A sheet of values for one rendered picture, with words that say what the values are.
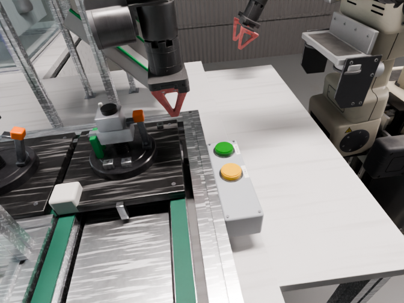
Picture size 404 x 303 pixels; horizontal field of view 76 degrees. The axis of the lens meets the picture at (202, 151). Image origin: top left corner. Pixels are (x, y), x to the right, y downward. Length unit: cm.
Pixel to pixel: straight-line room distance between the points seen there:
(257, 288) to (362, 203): 31
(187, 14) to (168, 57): 290
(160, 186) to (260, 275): 24
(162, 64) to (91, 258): 35
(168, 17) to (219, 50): 307
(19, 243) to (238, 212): 35
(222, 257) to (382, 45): 75
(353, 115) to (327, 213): 46
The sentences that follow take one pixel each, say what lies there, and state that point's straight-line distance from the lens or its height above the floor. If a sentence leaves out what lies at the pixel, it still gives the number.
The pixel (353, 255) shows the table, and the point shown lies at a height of 86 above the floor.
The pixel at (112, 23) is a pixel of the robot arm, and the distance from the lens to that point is 42.
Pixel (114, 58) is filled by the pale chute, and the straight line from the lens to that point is 71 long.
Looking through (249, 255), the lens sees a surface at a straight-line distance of 53.
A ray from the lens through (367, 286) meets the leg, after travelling 70.
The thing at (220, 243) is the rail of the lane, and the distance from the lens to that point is 43.
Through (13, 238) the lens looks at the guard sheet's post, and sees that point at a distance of 48.
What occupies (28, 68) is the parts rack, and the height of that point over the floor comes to 111.
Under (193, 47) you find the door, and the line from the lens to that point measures 343.
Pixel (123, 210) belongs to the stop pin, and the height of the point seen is 95.
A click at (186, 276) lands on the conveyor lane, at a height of 95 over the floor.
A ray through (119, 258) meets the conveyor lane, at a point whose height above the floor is 92.
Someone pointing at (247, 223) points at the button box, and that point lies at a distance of 47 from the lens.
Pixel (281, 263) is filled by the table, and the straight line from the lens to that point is 54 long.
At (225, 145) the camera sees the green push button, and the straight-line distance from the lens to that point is 56.
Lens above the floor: 133
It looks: 41 degrees down
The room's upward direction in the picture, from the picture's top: 5 degrees counter-clockwise
